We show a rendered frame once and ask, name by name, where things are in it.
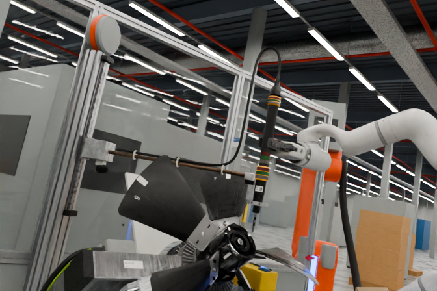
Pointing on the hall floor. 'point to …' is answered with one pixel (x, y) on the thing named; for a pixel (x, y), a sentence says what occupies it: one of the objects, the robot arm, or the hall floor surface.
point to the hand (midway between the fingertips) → (267, 143)
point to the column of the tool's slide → (66, 176)
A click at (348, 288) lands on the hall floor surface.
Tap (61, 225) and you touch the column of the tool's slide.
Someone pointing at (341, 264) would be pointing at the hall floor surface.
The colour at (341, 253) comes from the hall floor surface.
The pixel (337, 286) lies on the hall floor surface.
